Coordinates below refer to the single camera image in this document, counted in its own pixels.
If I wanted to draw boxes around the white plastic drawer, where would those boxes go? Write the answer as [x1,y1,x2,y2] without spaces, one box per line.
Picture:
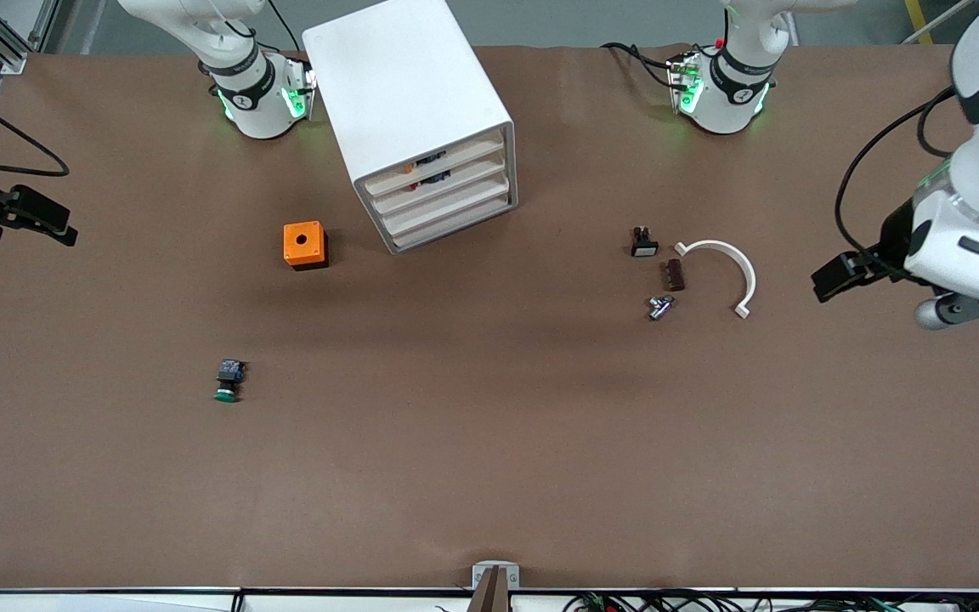
[386,187,515,252]
[364,133,509,202]
[371,151,511,219]
[378,169,512,235]

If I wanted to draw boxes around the white drawer cabinet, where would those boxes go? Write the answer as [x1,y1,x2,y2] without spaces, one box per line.
[301,0,518,256]

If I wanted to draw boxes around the green mushroom pushbutton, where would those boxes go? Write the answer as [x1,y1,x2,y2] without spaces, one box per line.
[213,359,246,404]

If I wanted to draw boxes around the orange box with hole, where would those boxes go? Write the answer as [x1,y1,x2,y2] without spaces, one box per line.
[283,221,329,271]

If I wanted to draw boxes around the black cable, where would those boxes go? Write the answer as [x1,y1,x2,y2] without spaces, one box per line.
[0,79,71,178]
[264,0,302,54]
[600,41,682,90]
[835,85,962,260]

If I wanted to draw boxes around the white half-ring clamp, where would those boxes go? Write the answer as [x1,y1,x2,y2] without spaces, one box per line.
[674,240,757,320]

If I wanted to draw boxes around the aluminium frame profile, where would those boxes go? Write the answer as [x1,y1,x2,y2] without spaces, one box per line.
[0,0,61,77]

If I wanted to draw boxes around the metal connector bracket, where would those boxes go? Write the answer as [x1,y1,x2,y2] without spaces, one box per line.
[286,53,318,120]
[668,51,705,116]

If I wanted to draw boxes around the grey metal bracket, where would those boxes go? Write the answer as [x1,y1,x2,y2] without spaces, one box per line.
[472,561,521,612]

